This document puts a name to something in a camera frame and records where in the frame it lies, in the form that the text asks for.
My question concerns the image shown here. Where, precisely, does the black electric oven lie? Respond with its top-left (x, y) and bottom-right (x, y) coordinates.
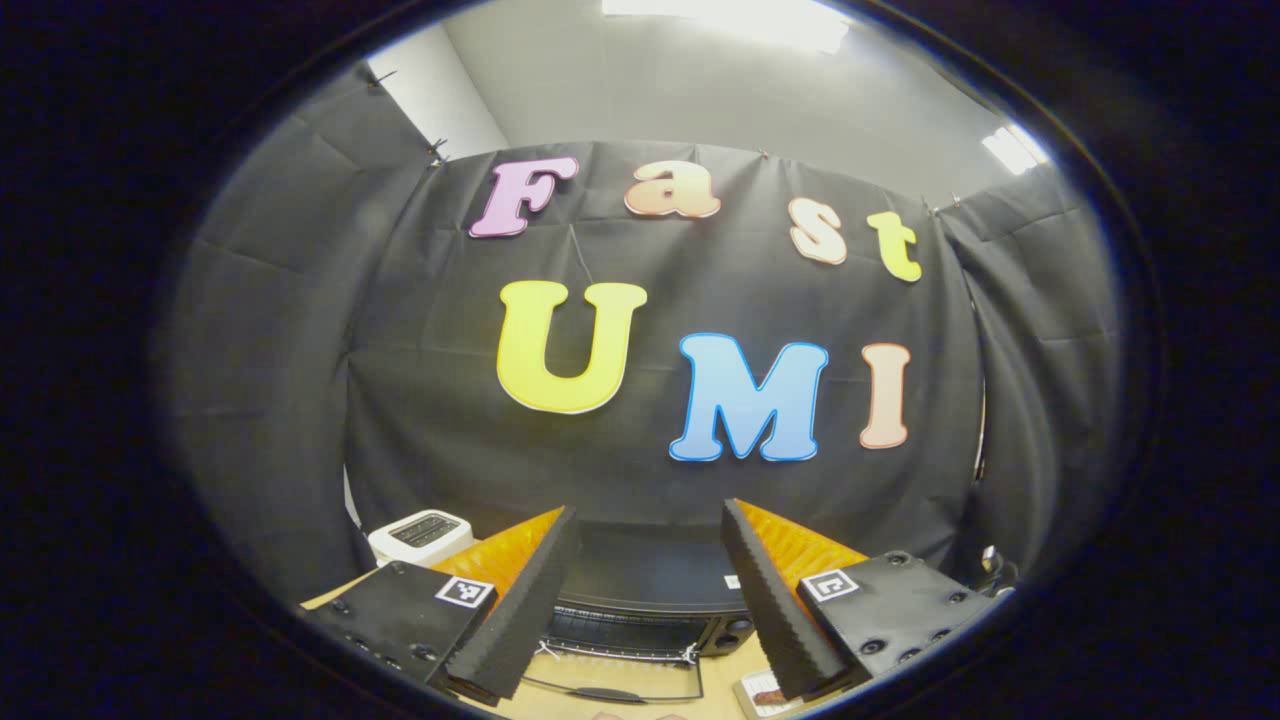
top-left (520, 520), bottom-right (756, 704)

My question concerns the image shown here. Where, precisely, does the large ceiling light panel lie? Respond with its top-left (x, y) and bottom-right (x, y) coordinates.
top-left (600, 0), bottom-right (851, 53)

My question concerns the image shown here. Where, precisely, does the small white rectangular plate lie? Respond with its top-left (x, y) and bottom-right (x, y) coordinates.
top-left (733, 670), bottom-right (791, 719)

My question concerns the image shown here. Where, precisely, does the white toaster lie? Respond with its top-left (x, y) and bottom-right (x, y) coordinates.
top-left (368, 509), bottom-right (475, 568)

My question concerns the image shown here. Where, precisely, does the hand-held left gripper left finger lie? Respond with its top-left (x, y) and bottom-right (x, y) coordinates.
top-left (305, 505), bottom-right (579, 706)

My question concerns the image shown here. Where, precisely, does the small ceiling light panel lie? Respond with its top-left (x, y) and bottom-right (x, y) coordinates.
top-left (980, 123), bottom-right (1049, 176)

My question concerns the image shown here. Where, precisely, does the black backdrop cloth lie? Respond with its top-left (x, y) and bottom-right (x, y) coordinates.
top-left (160, 60), bottom-right (1121, 611)

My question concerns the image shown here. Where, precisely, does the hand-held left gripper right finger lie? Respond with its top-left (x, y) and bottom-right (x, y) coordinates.
top-left (720, 499), bottom-right (1001, 701)

